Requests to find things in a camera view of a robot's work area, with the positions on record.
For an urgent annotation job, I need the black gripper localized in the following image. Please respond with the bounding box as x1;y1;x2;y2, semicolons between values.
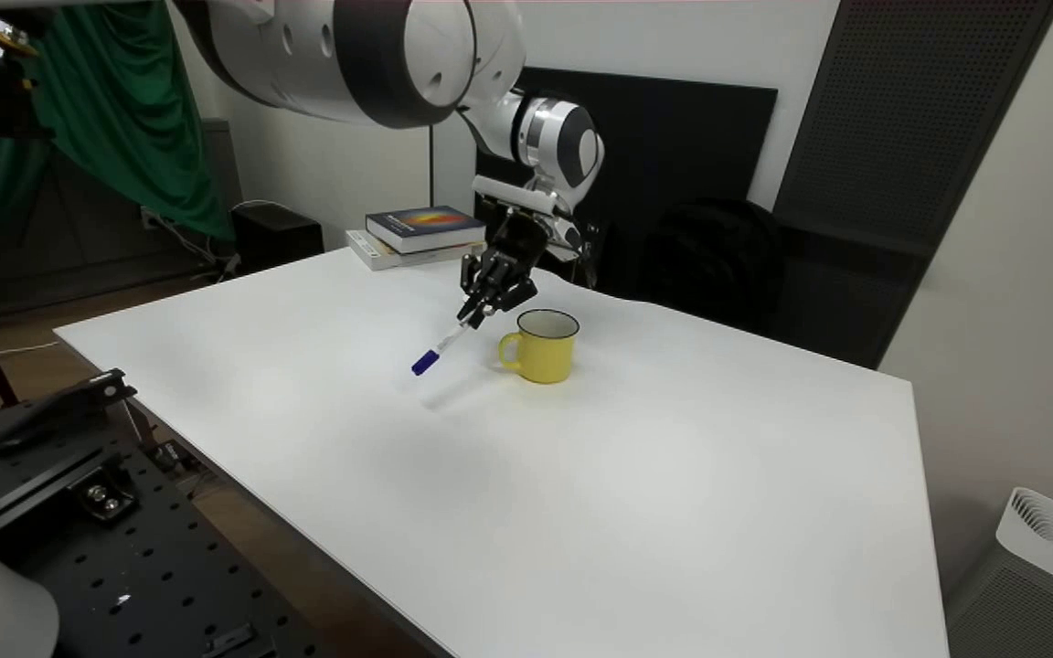
454;204;582;331

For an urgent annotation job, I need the white marker with blue cap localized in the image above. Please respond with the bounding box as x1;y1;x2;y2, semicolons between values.
409;318;476;381

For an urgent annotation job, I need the yellow enamel mug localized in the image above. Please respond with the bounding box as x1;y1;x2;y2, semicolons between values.
493;302;584;387

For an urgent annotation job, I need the stack of books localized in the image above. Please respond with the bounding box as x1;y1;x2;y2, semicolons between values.
364;202;492;260

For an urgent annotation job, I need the white book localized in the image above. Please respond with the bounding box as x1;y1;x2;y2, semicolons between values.
344;226;492;274

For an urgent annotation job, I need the small black box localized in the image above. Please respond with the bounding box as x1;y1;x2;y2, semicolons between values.
228;202;331;279

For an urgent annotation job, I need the black office chair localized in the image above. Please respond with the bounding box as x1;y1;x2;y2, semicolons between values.
633;195;799;344

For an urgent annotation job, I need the green cloth curtain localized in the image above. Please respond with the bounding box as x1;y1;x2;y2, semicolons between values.
0;0;239;266

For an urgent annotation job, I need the black perforated breadboard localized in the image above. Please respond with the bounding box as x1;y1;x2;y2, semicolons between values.
0;407;342;658

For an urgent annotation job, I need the tall dark grey panel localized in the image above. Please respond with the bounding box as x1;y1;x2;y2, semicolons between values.
767;0;1053;374

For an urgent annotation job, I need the black clamp with bar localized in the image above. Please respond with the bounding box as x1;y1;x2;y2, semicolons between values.
0;364;138;461

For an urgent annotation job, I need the white grey bin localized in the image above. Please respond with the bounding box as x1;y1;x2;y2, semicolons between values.
946;482;1053;658

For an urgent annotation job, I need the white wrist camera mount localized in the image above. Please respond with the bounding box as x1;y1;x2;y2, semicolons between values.
471;170;594;263

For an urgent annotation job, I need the small black bracket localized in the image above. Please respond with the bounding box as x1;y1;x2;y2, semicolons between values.
77;476;144;527

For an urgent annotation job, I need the black aluminium rail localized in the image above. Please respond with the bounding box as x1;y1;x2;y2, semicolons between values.
0;441;119;544

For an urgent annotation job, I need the black camera on tripod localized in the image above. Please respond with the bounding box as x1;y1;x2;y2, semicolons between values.
0;0;66;139

